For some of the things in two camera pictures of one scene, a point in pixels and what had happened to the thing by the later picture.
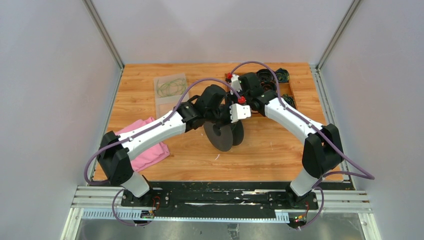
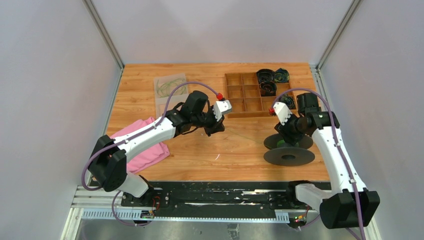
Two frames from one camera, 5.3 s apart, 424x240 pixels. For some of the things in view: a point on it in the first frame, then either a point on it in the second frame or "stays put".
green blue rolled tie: [289, 99] stays put
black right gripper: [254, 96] to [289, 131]
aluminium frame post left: [107, 39] stays put
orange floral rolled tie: [267, 85] stays put
